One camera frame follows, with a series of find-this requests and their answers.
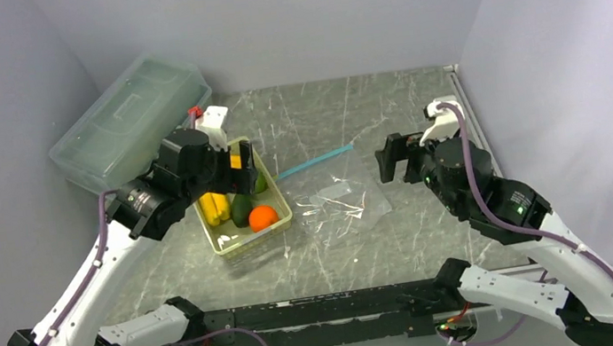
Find orange fruit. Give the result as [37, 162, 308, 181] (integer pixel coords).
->
[248, 205, 279, 232]

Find pale green perforated basket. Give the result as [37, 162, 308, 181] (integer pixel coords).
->
[193, 150, 293, 259]

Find clear zip top bag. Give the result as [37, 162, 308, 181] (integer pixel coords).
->
[275, 144, 392, 244]

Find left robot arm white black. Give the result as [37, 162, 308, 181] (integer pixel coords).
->
[8, 128, 258, 346]

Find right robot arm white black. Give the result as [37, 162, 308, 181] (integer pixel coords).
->
[374, 133, 613, 346]

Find light green custard apple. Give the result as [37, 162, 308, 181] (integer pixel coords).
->
[254, 171, 268, 195]

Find dark green avocado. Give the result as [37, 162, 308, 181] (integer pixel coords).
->
[231, 193, 254, 228]

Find yellow bananas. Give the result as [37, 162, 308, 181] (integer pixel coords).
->
[198, 193, 232, 226]

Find clear lidded storage box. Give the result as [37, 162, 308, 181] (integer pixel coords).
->
[49, 55, 212, 194]

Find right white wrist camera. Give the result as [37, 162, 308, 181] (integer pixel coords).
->
[419, 96, 465, 146]

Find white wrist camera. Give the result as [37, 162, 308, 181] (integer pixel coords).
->
[419, 96, 465, 146]
[187, 106, 229, 151]

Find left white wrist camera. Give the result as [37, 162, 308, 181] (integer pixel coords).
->
[187, 106, 229, 151]

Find aluminium frame rail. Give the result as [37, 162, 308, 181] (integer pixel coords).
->
[442, 64, 503, 177]

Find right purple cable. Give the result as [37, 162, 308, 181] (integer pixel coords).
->
[436, 80, 613, 346]

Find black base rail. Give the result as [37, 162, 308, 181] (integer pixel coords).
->
[165, 279, 472, 346]

